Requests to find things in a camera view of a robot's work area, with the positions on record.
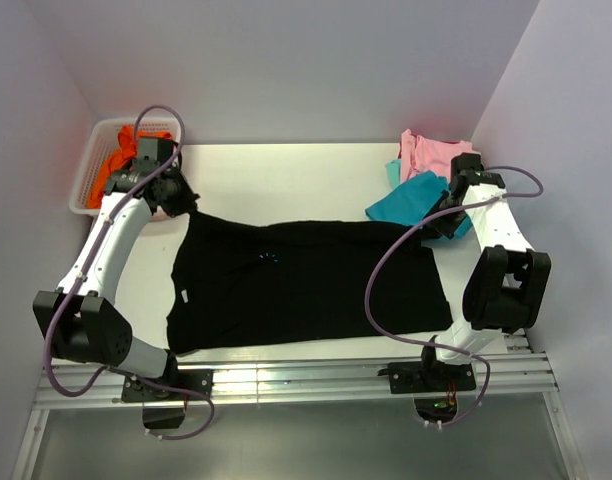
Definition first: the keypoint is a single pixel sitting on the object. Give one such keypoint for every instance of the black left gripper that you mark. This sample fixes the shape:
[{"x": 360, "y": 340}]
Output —
[{"x": 187, "y": 203}]

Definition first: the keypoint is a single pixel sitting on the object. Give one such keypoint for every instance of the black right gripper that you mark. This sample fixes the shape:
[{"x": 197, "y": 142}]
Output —
[{"x": 443, "y": 228}]

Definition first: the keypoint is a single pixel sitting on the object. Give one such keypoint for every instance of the teal t-shirt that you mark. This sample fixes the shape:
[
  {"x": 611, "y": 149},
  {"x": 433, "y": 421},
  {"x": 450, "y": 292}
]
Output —
[{"x": 410, "y": 201}]

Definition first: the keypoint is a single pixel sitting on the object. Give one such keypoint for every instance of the black t-shirt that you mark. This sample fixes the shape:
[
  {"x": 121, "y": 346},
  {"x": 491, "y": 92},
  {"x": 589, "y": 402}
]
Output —
[{"x": 239, "y": 285}]

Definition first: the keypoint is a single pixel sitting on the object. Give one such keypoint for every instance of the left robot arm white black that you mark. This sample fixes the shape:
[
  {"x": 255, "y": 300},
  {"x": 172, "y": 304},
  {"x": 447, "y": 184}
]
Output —
[{"x": 78, "y": 318}]

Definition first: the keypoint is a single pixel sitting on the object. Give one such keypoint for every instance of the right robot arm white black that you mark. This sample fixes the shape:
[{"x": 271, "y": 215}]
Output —
[{"x": 503, "y": 294}]

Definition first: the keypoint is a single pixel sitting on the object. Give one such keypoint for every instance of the orange t-shirt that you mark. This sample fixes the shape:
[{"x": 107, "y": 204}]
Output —
[{"x": 116, "y": 160}]

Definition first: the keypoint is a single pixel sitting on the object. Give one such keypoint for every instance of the pink folded t-shirt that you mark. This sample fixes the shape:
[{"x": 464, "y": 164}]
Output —
[{"x": 419, "y": 154}]

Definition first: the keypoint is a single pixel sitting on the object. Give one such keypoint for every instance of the white plastic basket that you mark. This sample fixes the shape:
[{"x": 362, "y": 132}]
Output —
[{"x": 147, "y": 125}]

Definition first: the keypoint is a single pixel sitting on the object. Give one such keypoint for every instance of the aluminium mounting rail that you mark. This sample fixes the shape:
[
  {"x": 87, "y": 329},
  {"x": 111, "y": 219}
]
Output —
[{"x": 314, "y": 411}]

